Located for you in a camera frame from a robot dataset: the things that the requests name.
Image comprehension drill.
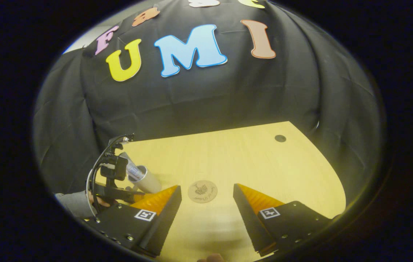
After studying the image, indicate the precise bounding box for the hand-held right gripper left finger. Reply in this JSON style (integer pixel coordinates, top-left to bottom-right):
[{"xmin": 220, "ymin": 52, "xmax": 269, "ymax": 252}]
[{"xmin": 89, "ymin": 185, "xmax": 183, "ymax": 258}]

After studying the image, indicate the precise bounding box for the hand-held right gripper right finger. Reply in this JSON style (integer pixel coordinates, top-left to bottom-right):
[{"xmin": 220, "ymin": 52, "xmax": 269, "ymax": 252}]
[{"xmin": 233, "ymin": 183, "xmax": 332, "ymax": 257}]

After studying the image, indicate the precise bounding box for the white cup with wooden handle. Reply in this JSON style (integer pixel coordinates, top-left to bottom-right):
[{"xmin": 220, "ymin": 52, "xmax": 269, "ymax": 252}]
[{"xmin": 130, "ymin": 166, "xmax": 163, "ymax": 194}]

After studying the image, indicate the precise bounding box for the round cork coaster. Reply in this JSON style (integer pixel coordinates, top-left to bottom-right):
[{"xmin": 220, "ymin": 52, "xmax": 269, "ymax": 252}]
[{"xmin": 188, "ymin": 180, "xmax": 218, "ymax": 203}]

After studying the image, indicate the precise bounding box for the light wooden desktop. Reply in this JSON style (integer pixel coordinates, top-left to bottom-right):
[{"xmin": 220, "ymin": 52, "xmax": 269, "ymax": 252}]
[{"xmin": 94, "ymin": 121, "xmax": 347, "ymax": 262}]

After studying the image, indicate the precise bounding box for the black backdrop cloth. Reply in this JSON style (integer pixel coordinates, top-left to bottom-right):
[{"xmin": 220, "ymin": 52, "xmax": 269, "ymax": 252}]
[{"xmin": 32, "ymin": 0, "xmax": 385, "ymax": 204}]

